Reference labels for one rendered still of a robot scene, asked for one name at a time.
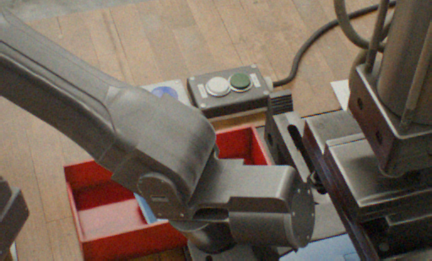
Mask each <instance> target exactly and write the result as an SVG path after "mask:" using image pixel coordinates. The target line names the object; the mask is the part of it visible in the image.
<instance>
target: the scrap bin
mask: <svg viewBox="0 0 432 261"><path fill-rule="evenodd" d="M215 133H216V141H215V142H216V144H217V146H218V147H219V151H220V152H219V160H244V162H245V163H246V165H247V166H271V165H272V163H271V162H270V160H269V159H268V155H267V152H266V151H265V148H264V146H263V145H262V141H261V139H260V138H259V136H258V134H257V130H256V128H255V127H254V124H249V125H246V126H243V127H236V128H230V129H226V130H224V131H217V132H215ZM63 170H64V175H65V183H66V188H67V195H68V201H69V204H70V207H71V210H72V216H73V220H74V223H75V226H76V229H75V230H76V232H77V235H78V240H79V246H80V249H81V253H82V255H83V261H126V260H128V259H135V258H140V257H142V256H146V255H151V254H154V253H160V252H163V251H168V250H171V249H174V248H177V247H185V246H187V241H188V239H187V238H186V237H185V236H183V235H182V234H181V233H180V232H179V231H178V230H177V229H175V228H174V227H173V226H172V225H171V224H170V223H169V221H168V220H163V221H157V222H154V223H151V224H148V222H147V221H146V218H145V217H144V215H143V211H142V210H141V208H140V207H139V203H138V201H137V200H136V196H135V195H134V193H133V192H132V191H130V190H129V189H128V188H125V187H123V186H122V185H120V184H119V183H117V182H114V181H113V180H112V179H111V176H112V174H113V173H112V172H111V171H107V170H106V169H105V168H104V167H102V166H100V165H99V164H96V163H95V160H94V159H93V158H92V159H87V160H79V161H76V162H73V163H69V164H63Z"/></svg>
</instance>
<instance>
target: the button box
mask: <svg viewBox="0 0 432 261"><path fill-rule="evenodd" d="M378 7H379V3H378V4H376V5H370V6H369V7H366V8H362V9H358V10H355V11H353V12H352V13H350V14H348V17H349V18H350V19H351V18H353V17H357V16H359V15H361V14H365V13H369V12H372V11H375V10H377V9H378ZM337 24H338V20H337V19H334V20H333V21H330V22H328V23H327V24H325V25H323V26H322V27H321V28H320V29H318V30H317V31H316V32H315V33H313V34H312V36H310V37H309V39H308V40H307V41H305V44H303V45H302V46H301V48H300V49H299V50H298V52H297V53H296V55H295V56H294V61H293V64H292V68H291V70H290V74H289V76H288V77H286V78H285V79H281V80H276V81H273V82H272V80H271V79H270V77H264V78H263V77H262V74H261V72H260V70H259V69H258V66H257V65H256V64H252V65H249V66H242V67H238V68H232V69H228V70H221V71H218V72H214V73H204V74H200V75H197V76H193V77H187V79H186V87H187V94H188V96H189V99H190V102H191V103H192V106H194V107H196V108H197V109H200V110H201V111H202V112H204V115H205V116H206V117H207V119H208V120H209V121H210V122H216V121H219V120H225V119H230V118H233V117H242V116H245V115H249V114H252V113H255V112H262V111H266V110H267V103H268V94H269V93H272V92H273V88H277V87H280V86H283V85H285V84H289V83H290V82H291V81H292V80H293V79H294V77H295V75H296V74H297V67H298V64H299V61H300V59H301V56H302V55H303V54H304V52H305V50H306V49H307V48H308V47H309V45H310V44H312V42H313V41H314V40H315V39H316V38H317V37H318V36H320V34H322V33H323V32H325V31H326V30H328V29H331V28H332V27H333V26H335V25H337ZM234 73H245V74H247V76H248V77H250V79H251V85H250V86H249V87H248V88H246V89H244V90H237V89H235V88H233V87H232V86H231V85H230V77H231V76H232V75H233V74H234ZM215 77H222V78H224V79H225V80H227V81H228V82H229V90H228V91H226V92H225V93H223V94H222V95H216V94H214V93H212V92H211V91H209V90H208V81H209V80H211V79H212V78H215Z"/></svg>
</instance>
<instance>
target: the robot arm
mask: <svg viewBox="0 0 432 261"><path fill-rule="evenodd" d="M0 96H1V97H4V98H5V99H7V100H8V101H12V103H14V104H15V105H17V106H19V107H20V108H22V109H24V110H26V111H27V112H29V113H31V115H33V116H35V117H38V118H39V119H40V120H42V121H43V122H45V123H48V124H49V125H51V126H52V127H53V128H55V129H56V130H58V131H60V132H61V133H62V134H65V135H66V136H67V137H68V138H70V139H71V140H72V141H73V142H75V143H76V144H77V145H79V146H80V147H81V148H82V149H83V150H85V151H86V152H87V153H88V154H89V155H90V156H92V157H93V159H94V160H95V163H96V164H99V165H100V166H102V167H104V168H105V169H106V170H107V171H111V172H112V173H113V174H112V176H111V179H112V180H113V181H114V182H117V183H119V184H120V185H122V186H123V187H125V188H128V189H129V190H130V191H132V192H133V193H135V194H137V195H138V196H141V197H142V198H144V199H145V201H146V203H147V205H148V207H149V208H150V210H151V211H152V213H153V214H154V217H155V218H156V219H161V220H168V221H169V223H170V224H171V225H172V226H173V227H174V228H175V229H177V230H178V231H179V232H180V233H181V234H182V235H183V236H185V237H186V238H187V239H188V241H187V246H188V247H189V250H190V254H191V256H192V259H193V261H280V258H282V257H283V256H284V255H288V254H289V253H291V252H294V253H297V252H298V251H299V247H302V248H303V247H307V245H308V244H310V240H311V238H312V236H313V230H314V226H315V220H316V207H315V200H314V197H313V194H312V190H311V187H310V186H309V185H308V183H307V182H302V181H301V180H300V178H299V175H298V174H297V171H296V170H295V169H294V168H293V167H292V166H247V165H246V163H245V162H244V160H219V152H220V151H219V147H218V146H217V144H216V142H215V141H216V133H215V129H214V127H213V126H212V123H210V121H209V120H208V119H207V117H206V116H205V115H204V112H202V111H201V110H200V109H197V108H196V107H194V106H187V105H185V104H183V102H180V101H179V100H177V99H176V98H174V97H173V96H172V95H169V94H168V93H166V92H165V93H164V94H163V95H162V96H161V97H160V98H159V97H158V96H157V95H154V94H153V93H151V91H147V90H146V89H145V88H140V87H136V86H133V85H132V84H127V83H125V82H124V81H122V80H119V79H117V78H115V77H114V76H110V75H109V74H108V73H104V72H103V71H101V70H100V69H98V68H96V67H95V66H93V65H91V64H89V63H88V62H85V61H84V60H83V59H82V58H80V57H77V55H75V54H72V53H71V52H70V51H69V50H66V49H65V48H64V47H62V46H60V45H58V44H57V43H56V42H54V41H52V40H51V39H49V38H47V37H46V36H45V35H42V34H41V33H40V32H38V31H36V30H34V28H32V27H30V26H29V25H28V24H26V23H25V22H24V21H22V19H19V18H18V17H17V16H16V15H14V14H13V13H12V12H10V11H9V10H8V9H7V8H5V7H4V6H3V4H2V3H0ZM29 216H30V210H29V208H28V205H27V204H26V201H25V198H24V195H23V192H22V191H21V188H18V187H11V186H10V185H9V183H8V179H4V178H3V176H2V175H1V174H0V261H18V258H17V254H16V250H15V246H14V240H15V239H16V238H17V236H18V234H19V232H20V231H21V230H22V228H23V226H24V224H25V223H26V221H27V220H28V218H29Z"/></svg>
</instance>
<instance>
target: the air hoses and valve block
mask: <svg viewBox="0 0 432 261"><path fill-rule="evenodd" d="M333 5H334V9H335V14H336V18H337V21H338V24H339V26H340V28H341V29H342V32H343V33H344V34H345V35H346V37H347V38H348V40H349V41H350V42H351V43H353V44H354V45H356V46H357V47H359V48H360V50H359V52H358V53H357V54H356V58H355V59H354V61H353V64H352V66H351V69H350V70H349V73H348V90H349V92H350V89H351V86H352V83H353V76H354V70H355V69H356V66H357V65H360V64H364V63H365V62H366V58H367V55H368V50H369V46H370V40H371V37H372V33H371V35H369V36H368V39H365V38H364V37H362V36H361V35H359V34H358V33H357V31H356V30H355V29H354V27H353V26H352V25H351V23H350V21H349V17H348V14H347V11H346V3H345V0H333ZM394 10H395V9H393V10H392V11H391V13H389V14H388V15H387V16H386V20H385V23H384V26H383V31H382V35H381V39H380V45H379V48H378V52H379V53H381V54H383V52H384V49H385V46H386V43H385V42H383V41H384V40H385V39H386V38H387V35H388V32H389V29H390V27H391V23H392V16H393V13H394Z"/></svg>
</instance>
